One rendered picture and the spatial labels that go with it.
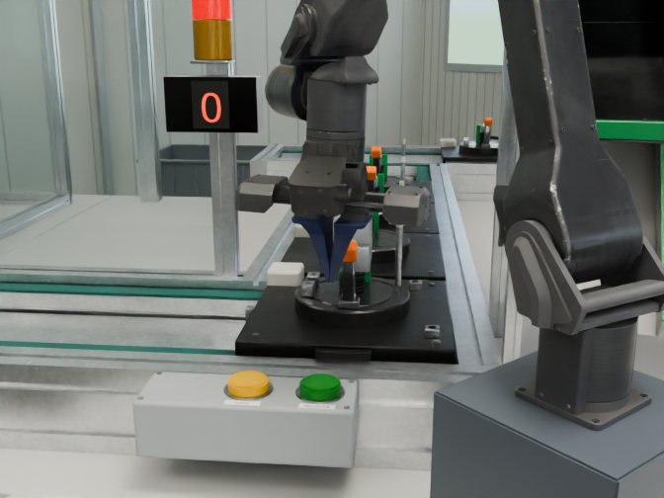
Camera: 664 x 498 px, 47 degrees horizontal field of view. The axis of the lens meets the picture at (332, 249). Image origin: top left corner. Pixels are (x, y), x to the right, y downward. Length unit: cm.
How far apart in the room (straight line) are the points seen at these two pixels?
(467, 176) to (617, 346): 161
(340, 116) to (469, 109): 451
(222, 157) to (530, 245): 65
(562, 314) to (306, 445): 34
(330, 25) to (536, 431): 39
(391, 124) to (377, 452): 465
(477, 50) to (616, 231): 465
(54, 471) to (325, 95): 47
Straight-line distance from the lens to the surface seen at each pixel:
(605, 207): 51
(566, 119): 51
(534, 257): 48
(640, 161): 98
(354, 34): 72
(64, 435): 89
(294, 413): 72
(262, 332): 87
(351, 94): 72
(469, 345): 87
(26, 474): 87
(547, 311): 48
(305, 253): 117
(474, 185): 210
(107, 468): 86
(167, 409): 75
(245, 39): 464
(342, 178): 68
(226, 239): 109
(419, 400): 79
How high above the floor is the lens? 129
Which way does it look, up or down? 16 degrees down
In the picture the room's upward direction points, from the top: straight up
